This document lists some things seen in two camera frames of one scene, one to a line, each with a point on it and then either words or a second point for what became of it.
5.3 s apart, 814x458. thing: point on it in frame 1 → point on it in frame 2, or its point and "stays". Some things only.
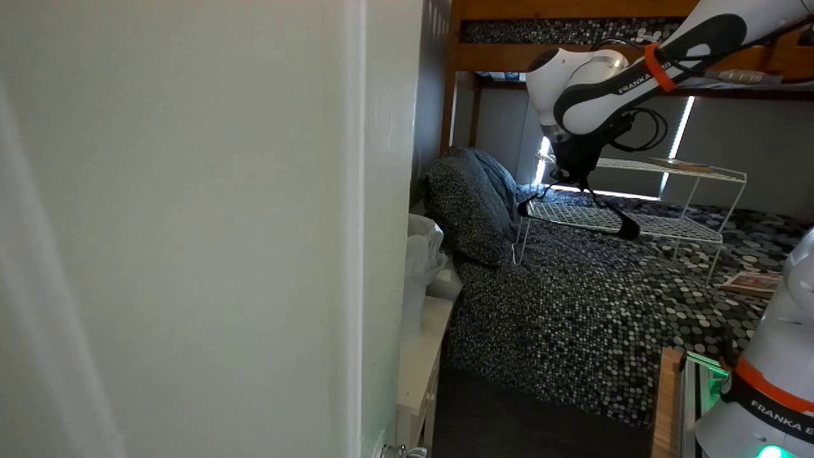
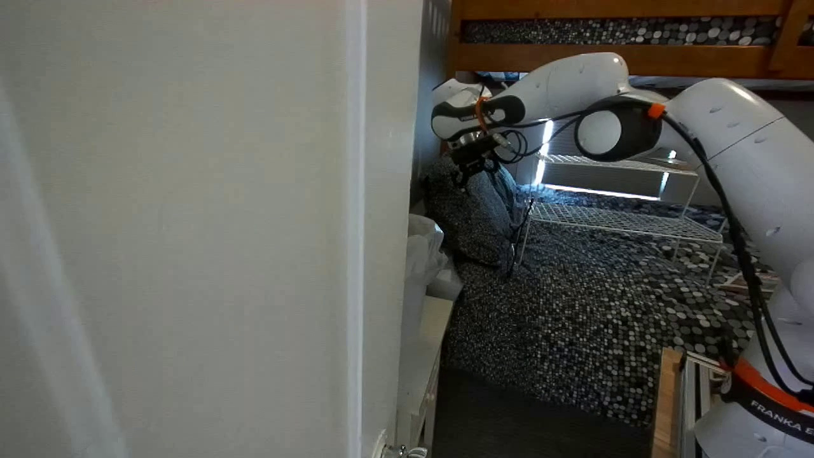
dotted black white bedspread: (592, 297) stays
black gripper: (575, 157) → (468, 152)
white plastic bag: (427, 270) stays
